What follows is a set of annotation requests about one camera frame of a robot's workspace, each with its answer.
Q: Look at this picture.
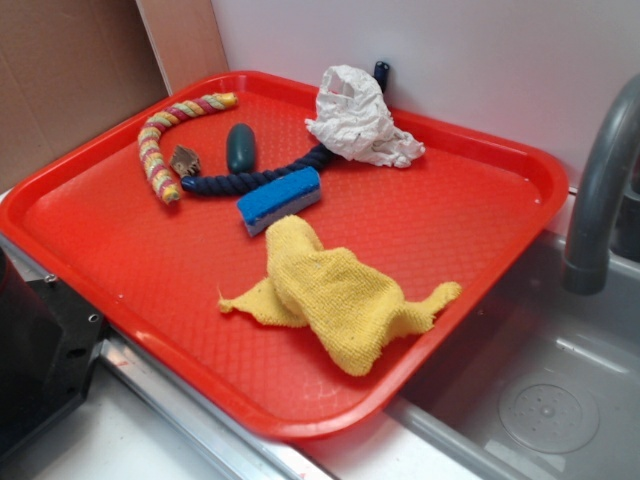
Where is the small dark blue cylinder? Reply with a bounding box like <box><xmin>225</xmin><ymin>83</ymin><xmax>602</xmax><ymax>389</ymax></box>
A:
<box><xmin>373</xmin><ymin>60</ymin><xmax>391</xmax><ymax>93</ymax></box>

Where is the multicolour braided rope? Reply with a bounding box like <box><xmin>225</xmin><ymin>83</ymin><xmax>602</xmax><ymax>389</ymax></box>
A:
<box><xmin>137</xmin><ymin>92</ymin><xmax>239</xmax><ymax>206</ymax></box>

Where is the grey toy faucet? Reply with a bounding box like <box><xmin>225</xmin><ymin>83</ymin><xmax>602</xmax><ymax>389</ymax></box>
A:
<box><xmin>562</xmin><ymin>76</ymin><xmax>639</xmax><ymax>295</ymax></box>

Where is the dark green plastic pickle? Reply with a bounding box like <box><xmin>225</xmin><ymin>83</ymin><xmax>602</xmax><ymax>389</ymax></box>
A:
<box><xmin>226</xmin><ymin>123</ymin><xmax>257</xmax><ymax>174</ymax></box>

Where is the navy blue rope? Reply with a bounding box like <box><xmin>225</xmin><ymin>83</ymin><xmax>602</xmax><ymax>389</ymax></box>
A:
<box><xmin>180</xmin><ymin>143</ymin><xmax>335</xmax><ymax>198</ymax></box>

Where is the grey plastic sink basin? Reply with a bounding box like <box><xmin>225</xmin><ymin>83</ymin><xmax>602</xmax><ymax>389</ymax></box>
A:
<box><xmin>388</xmin><ymin>233</ymin><xmax>639</xmax><ymax>479</ymax></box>

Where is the crumpled white paper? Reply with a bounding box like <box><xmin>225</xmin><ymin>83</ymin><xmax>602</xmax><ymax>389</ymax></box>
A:
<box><xmin>305</xmin><ymin>65</ymin><xmax>426</xmax><ymax>168</ymax></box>

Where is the brown cardboard panel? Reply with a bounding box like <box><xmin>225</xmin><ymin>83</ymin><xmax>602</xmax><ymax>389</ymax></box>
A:
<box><xmin>1</xmin><ymin>1</ymin><xmax>228</xmax><ymax>191</ymax></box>

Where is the blue sponge block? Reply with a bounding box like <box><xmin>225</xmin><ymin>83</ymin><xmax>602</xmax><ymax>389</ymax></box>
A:
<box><xmin>237</xmin><ymin>167</ymin><xmax>321</xmax><ymax>237</ymax></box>

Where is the red plastic tray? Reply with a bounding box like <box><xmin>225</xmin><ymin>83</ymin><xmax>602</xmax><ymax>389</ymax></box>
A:
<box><xmin>0</xmin><ymin>70</ymin><xmax>571</xmax><ymax>442</ymax></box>

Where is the yellow cloth towel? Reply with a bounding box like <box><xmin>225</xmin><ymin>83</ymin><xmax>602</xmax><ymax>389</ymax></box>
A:
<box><xmin>218</xmin><ymin>215</ymin><xmax>462</xmax><ymax>377</ymax></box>

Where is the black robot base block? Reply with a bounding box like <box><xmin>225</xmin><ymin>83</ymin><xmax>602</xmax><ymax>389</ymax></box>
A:
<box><xmin>1</xmin><ymin>253</ymin><xmax>106</xmax><ymax>463</ymax></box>

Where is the metal table edge rail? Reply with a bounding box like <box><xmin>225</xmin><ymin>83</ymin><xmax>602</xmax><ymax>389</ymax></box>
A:
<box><xmin>0</xmin><ymin>232</ymin><xmax>334</xmax><ymax>480</ymax></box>

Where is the small brown wooden piece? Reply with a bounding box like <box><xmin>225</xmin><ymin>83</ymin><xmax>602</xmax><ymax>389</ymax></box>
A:
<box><xmin>170</xmin><ymin>145</ymin><xmax>201</xmax><ymax>178</ymax></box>

